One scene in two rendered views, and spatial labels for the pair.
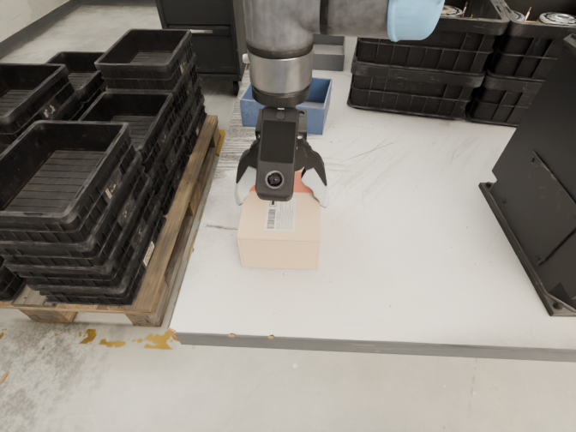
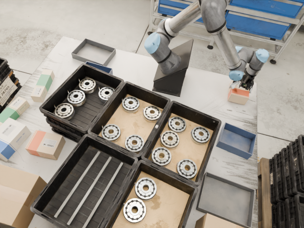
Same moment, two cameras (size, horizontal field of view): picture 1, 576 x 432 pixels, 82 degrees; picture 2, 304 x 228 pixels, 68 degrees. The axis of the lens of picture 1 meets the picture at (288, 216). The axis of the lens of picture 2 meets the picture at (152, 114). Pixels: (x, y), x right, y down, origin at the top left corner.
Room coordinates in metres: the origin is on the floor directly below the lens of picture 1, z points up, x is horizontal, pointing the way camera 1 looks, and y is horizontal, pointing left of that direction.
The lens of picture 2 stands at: (1.52, -0.46, 1.93)
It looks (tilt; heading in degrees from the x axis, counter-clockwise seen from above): 56 degrees down; 186
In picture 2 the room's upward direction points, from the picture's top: 8 degrees clockwise
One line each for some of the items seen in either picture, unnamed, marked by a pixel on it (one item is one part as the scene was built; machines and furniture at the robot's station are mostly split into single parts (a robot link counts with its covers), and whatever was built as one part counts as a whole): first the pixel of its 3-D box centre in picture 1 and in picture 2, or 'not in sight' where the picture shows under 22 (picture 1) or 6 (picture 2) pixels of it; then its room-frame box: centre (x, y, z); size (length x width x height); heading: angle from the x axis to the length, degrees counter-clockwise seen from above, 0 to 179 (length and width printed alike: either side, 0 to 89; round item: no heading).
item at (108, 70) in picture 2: not in sight; (95, 75); (0.49, -1.00, 0.74); 0.20 x 0.15 x 0.07; 85
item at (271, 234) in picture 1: (282, 215); (238, 91); (0.37, 0.01, 0.75); 0.16 x 0.12 x 0.07; 178
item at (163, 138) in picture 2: not in sight; (169, 139); (0.93, -0.40, 0.86); 0.10 x 0.10 x 0.01
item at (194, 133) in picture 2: not in sight; (201, 134); (0.86, -0.24, 0.86); 0.10 x 0.10 x 0.01
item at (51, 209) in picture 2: not in sight; (90, 186); (1.27, -0.72, 0.87); 0.40 x 0.30 x 0.11; 167
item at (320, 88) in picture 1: (287, 102); (236, 140); (0.77, 0.00, 0.74); 0.20 x 0.15 x 0.07; 78
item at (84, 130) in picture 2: not in sight; (84, 94); (0.81, -0.92, 0.92); 0.40 x 0.30 x 0.02; 167
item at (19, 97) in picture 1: (34, 140); not in sight; (1.13, 1.03, 0.37); 0.40 x 0.30 x 0.45; 178
